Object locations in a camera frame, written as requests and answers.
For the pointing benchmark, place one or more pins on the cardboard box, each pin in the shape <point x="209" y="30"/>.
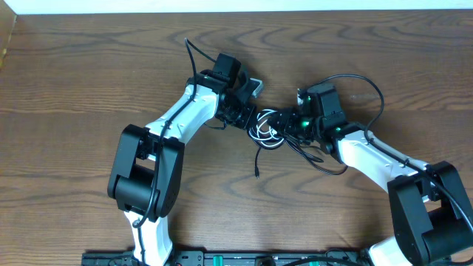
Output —
<point x="7" y="24"/>

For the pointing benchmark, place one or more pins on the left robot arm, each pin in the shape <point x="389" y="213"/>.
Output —
<point x="146" y="173"/>

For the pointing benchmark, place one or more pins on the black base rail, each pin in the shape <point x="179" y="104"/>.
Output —
<point x="200" y="258"/>

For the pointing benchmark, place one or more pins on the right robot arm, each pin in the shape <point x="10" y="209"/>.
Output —
<point x="431" y="212"/>

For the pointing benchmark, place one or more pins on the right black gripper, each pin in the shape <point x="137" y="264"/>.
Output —
<point x="284" y="126"/>

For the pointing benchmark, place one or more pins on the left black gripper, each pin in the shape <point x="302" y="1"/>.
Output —
<point x="250" y="111"/>

